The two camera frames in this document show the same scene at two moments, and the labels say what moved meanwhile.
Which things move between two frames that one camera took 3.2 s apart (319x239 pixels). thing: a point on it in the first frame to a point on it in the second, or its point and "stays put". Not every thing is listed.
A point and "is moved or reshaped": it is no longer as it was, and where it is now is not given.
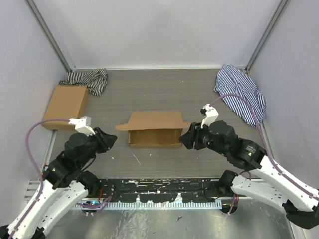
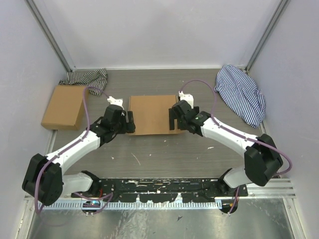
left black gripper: (106, 141) to (130, 126)
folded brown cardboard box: (68, 102) stays put
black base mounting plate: (152, 190) stays put
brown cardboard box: (154, 129) is moved or reshaped
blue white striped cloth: (230, 80) stays put
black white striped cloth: (95, 80) stays put
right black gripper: (192, 135) to (173, 116)
